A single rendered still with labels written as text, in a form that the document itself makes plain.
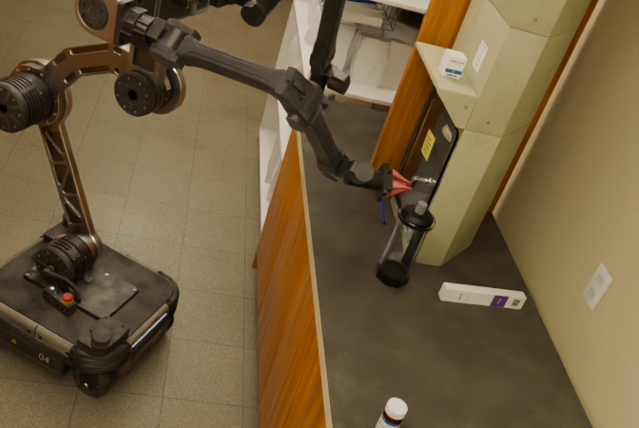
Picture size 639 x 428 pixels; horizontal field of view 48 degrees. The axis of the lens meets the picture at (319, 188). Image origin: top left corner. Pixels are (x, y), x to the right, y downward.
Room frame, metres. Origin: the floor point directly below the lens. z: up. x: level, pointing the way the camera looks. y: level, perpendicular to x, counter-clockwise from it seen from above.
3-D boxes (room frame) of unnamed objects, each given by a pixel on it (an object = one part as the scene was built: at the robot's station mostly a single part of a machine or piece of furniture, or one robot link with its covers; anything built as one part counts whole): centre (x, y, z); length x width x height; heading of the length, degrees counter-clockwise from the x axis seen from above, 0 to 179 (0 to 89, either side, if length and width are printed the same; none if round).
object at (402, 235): (1.70, -0.28, 1.06); 0.11 x 0.11 x 0.21
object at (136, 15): (1.68, 0.56, 1.45); 0.09 x 0.08 x 0.12; 166
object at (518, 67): (1.99, -0.40, 1.33); 0.32 x 0.25 x 0.77; 14
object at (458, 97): (1.95, -0.23, 1.46); 0.32 x 0.12 x 0.10; 14
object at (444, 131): (1.96, -0.28, 1.19); 0.30 x 0.01 x 0.40; 15
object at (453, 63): (1.90, -0.24, 1.54); 0.05 x 0.05 x 0.06; 16
